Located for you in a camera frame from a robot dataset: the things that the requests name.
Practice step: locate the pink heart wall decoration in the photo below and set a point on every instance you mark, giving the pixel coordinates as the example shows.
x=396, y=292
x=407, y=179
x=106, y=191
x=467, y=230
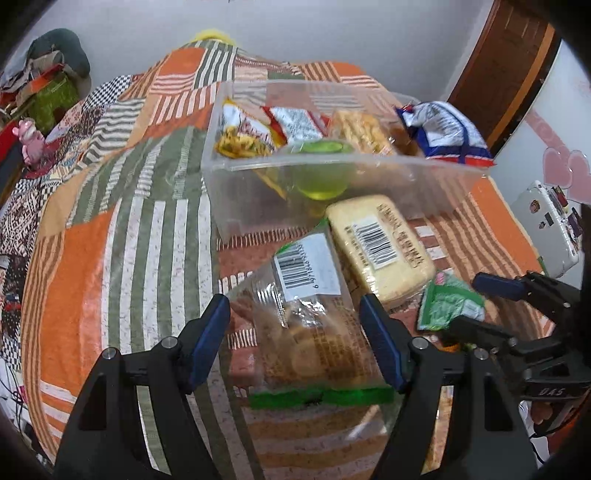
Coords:
x=568, y=173

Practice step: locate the white suitcase with stickers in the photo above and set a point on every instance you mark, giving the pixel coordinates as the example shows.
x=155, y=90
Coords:
x=545, y=226

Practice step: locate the orange green patchwork blanket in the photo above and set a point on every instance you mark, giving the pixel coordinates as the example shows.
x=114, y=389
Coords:
x=138, y=207

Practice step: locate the yellow foam tube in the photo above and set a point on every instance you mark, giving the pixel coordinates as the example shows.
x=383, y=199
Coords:
x=213, y=36

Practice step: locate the small green snack packet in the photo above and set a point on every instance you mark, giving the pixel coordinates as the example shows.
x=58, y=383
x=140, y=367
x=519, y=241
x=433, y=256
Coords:
x=445, y=302

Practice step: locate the clear plastic box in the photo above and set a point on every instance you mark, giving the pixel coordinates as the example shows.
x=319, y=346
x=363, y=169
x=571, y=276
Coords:
x=415, y=194

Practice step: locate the yellow cake packet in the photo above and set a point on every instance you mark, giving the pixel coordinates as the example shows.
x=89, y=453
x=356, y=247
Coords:
x=355, y=217

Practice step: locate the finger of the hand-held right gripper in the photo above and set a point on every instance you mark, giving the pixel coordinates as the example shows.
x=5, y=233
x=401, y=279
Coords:
x=498, y=285
x=480, y=332

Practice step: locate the pile of clothes and papers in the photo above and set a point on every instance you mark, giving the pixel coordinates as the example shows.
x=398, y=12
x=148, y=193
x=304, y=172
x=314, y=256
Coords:
x=27, y=74

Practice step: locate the pink plush toy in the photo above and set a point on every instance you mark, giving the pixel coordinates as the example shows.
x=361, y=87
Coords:
x=31, y=138

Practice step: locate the person's right hand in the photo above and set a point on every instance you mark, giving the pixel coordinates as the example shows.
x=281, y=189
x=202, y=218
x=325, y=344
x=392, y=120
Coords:
x=538, y=413

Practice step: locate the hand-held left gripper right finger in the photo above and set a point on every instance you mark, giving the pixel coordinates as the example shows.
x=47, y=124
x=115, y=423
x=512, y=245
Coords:
x=381, y=344

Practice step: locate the blue white snack packet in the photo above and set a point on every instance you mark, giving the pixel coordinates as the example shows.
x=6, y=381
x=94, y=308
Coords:
x=443, y=129

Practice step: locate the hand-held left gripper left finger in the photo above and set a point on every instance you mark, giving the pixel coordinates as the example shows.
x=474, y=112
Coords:
x=208, y=344

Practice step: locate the red snack packet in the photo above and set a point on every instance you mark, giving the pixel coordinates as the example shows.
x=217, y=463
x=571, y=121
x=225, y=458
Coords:
x=295, y=122

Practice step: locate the yellow green snack packet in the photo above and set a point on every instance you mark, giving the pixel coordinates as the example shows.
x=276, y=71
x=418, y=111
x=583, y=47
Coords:
x=240, y=138

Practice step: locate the bag of fried snacks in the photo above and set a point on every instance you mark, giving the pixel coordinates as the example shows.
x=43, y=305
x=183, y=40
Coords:
x=360, y=131

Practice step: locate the red box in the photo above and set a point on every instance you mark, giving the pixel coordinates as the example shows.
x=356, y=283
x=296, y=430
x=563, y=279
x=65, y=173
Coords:
x=9, y=157

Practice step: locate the brown patterned blanket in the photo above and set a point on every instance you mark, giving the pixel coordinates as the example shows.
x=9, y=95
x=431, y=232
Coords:
x=27, y=221

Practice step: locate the brown wooden door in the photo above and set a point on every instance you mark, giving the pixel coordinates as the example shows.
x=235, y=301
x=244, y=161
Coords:
x=503, y=69

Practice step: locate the clear cookie bag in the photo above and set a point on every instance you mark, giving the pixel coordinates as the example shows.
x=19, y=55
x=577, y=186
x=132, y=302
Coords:
x=304, y=332

